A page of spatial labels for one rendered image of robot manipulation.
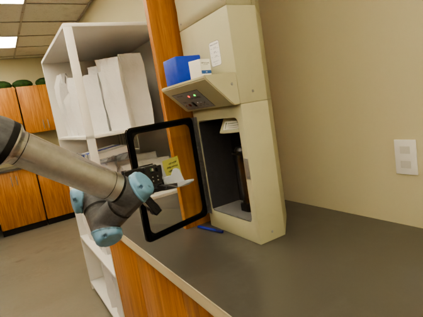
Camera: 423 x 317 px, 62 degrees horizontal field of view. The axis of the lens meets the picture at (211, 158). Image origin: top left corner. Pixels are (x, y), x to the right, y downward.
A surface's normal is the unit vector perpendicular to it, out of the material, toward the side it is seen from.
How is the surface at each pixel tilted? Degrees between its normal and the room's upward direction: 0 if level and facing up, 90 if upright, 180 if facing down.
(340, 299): 0
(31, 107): 90
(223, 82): 90
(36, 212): 90
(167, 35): 90
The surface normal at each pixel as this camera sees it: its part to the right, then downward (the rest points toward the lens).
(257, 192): 0.52, 0.04
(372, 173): -0.84, 0.21
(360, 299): -0.15, -0.98
